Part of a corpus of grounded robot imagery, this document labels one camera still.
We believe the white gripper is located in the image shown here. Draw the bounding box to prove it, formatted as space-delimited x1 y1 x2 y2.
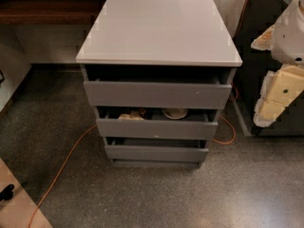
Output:
251 0 304 127

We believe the grey drawer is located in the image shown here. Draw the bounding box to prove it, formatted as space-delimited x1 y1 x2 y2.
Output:
96 108 218 140
84 81 231 109
104 138 208 162

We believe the grey middle drawer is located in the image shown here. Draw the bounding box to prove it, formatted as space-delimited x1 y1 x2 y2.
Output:
96 108 218 140

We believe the round bowl in drawer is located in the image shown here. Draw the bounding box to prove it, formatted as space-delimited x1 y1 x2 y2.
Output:
161 108 188 120

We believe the grey bottom drawer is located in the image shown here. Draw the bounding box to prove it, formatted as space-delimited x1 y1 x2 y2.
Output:
104 138 208 162

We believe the black handle bottom left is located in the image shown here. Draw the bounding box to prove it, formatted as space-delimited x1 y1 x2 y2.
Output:
0 184 14 201

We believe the tan object in drawer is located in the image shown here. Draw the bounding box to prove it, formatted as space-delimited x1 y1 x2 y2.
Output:
119 110 143 121

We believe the black cabinet on right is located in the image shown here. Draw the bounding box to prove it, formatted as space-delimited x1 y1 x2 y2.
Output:
234 0 304 136

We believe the grey top drawer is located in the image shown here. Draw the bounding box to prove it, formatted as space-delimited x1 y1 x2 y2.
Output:
84 81 231 109

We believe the orange extension cable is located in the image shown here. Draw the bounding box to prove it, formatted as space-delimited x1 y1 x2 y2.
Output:
27 0 260 228

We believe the grey drawer cabinet white top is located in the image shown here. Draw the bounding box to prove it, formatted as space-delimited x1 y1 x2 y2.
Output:
76 0 242 168

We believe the dark wooden bench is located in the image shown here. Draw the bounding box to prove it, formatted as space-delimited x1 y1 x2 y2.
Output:
0 0 106 25

